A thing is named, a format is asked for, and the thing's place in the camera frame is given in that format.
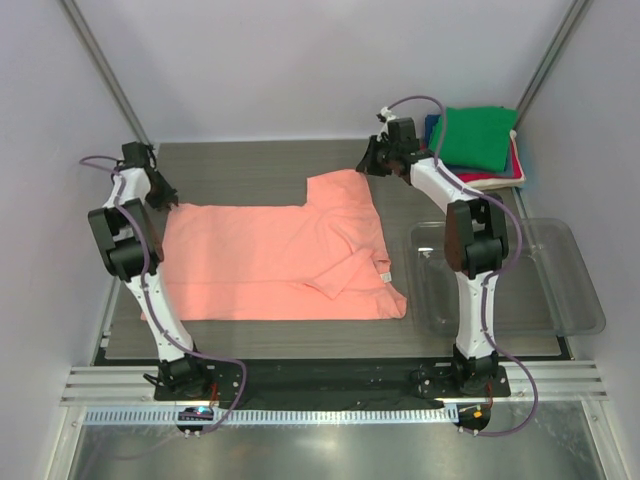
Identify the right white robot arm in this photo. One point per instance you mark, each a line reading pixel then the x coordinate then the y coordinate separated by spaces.
pixel 475 242

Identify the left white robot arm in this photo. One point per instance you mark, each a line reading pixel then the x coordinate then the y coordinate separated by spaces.
pixel 132 252

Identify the folded cream t-shirt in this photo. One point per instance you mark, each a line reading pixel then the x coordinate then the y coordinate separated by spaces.
pixel 495 182

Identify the aluminium front rail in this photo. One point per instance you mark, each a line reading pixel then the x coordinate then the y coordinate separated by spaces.
pixel 555 381

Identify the aluminium frame post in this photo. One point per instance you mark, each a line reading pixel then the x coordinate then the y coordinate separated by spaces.
pixel 97 57
pixel 560 40

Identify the folded red t-shirt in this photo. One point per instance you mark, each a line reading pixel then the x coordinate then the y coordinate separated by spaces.
pixel 433 177

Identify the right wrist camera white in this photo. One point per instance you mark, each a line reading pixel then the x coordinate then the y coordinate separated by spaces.
pixel 386 115

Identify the folded blue t-shirt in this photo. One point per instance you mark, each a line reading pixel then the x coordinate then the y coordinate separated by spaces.
pixel 430 122

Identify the salmon pink t-shirt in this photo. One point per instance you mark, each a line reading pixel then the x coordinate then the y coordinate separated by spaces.
pixel 324 260

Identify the right aluminium frame post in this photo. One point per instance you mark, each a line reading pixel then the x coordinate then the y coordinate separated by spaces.
pixel 560 40

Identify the left aluminium frame post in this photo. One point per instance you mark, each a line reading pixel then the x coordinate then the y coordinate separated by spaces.
pixel 97 57

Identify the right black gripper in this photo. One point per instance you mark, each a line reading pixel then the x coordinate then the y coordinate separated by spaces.
pixel 368 164

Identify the white slotted cable duct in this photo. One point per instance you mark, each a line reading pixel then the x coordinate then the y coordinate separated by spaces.
pixel 107 416

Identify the folded green t-shirt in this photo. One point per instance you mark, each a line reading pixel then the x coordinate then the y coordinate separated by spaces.
pixel 474 137

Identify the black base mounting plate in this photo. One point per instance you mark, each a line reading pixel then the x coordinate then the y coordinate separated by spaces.
pixel 317 379

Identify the clear plastic bin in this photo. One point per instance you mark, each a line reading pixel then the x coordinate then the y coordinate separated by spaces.
pixel 549 291

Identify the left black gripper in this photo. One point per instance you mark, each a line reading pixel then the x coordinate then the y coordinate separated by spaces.
pixel 168 197

